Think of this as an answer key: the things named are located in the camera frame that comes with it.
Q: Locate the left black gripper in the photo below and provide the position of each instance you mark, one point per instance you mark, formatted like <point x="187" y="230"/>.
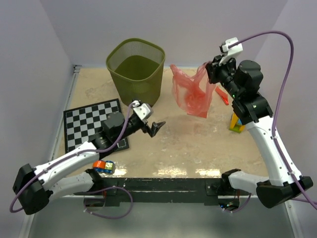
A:
<point x="155" y="128"/>

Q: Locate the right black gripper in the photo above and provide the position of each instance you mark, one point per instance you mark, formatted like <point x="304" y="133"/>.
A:
<point x="213" y="67"/>

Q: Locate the red plastic trash bag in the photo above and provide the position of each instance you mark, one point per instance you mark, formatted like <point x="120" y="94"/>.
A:
<point x="193" y="94"/>

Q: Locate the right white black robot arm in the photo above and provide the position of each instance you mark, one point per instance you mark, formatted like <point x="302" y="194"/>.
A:
<point x="284" y="180"/>

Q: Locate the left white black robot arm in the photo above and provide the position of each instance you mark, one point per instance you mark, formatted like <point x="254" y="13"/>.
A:
<point x="35" y="187"/>

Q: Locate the olive green mesh trash bin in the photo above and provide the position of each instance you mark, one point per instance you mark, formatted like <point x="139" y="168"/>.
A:
<point x="136" y="68"/>

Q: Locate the small red plastic bag piece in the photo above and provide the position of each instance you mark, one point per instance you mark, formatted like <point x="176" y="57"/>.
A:
<point x="222" y="95"/>

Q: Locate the colourful toy block stack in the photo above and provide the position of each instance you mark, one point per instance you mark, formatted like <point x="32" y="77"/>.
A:
<point x="236" y="124"/>

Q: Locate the orange blue toy car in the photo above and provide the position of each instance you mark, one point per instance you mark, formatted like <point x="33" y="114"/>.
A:
<point x="103" y="166"/>

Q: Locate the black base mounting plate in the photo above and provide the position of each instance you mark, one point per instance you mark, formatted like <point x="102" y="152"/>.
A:
<point x="167" y="190"/>

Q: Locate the black white chessboard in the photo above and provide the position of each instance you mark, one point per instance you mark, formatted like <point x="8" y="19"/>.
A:
<point x="83" y="122"/>

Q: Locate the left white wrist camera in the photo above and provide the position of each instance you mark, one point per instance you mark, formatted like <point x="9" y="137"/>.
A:
<point x="142" y="110"/>

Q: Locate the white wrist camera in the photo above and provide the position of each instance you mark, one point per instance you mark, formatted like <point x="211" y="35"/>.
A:
<point x="142" y="110"/>
<point x="228" y="51"/>

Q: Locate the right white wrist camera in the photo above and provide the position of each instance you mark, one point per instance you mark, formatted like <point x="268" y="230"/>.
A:
<point x="228" y="51"/>

